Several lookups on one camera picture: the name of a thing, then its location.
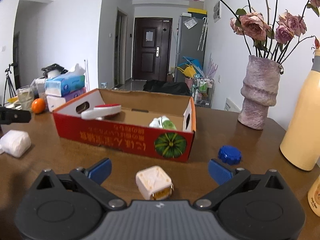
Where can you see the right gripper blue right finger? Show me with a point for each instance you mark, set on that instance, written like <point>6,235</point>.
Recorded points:
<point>219,172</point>

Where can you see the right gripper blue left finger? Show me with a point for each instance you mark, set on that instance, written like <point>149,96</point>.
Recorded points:
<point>100,171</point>

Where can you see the blue plastic cap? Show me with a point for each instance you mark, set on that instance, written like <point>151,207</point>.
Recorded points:
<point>230,155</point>

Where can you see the cream cube charger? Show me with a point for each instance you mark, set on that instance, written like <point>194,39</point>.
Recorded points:
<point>154,183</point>

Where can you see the red white lint brush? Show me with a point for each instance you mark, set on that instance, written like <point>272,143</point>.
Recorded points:
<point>101,111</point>

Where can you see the green spray bottle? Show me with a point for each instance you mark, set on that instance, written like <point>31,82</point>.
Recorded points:
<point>166,123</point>

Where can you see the white spray bottle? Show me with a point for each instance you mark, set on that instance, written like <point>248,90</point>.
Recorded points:
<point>156,123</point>

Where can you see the glass cup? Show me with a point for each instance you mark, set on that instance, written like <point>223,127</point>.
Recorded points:
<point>25,96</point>

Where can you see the white plastic jar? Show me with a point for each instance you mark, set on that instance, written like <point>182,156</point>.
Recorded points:
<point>15,143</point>

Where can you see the orange fruit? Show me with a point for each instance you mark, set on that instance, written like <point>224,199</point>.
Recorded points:
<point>38,106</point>

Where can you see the black tripod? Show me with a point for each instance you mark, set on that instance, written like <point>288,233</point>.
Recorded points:
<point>8,87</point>

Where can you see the purple tissue pack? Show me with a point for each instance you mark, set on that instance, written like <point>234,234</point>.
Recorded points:
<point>55,101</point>

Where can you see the red cardboard box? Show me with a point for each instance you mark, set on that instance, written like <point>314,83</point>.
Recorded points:
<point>129,130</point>

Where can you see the blue tissue pack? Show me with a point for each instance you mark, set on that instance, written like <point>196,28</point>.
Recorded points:
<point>66,83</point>

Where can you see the white board leaning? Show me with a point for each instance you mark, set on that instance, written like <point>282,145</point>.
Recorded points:
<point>230,106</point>

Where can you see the yellow thermos jug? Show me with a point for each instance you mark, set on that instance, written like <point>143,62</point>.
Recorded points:
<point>300,145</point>

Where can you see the purple ceramic vase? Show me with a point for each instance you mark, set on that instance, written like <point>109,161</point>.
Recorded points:
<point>259,89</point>

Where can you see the yellow bear mug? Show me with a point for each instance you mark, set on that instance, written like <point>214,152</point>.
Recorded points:
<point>313,198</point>

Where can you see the dark brown door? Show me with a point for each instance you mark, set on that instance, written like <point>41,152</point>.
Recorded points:
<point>151,48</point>

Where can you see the grey refrigerator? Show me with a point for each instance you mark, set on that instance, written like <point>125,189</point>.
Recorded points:
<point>188,38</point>

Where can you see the dried pink roses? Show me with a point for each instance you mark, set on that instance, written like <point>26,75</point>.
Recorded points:
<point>271,34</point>

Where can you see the wire storage cart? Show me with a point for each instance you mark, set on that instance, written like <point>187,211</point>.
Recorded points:
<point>202,92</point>

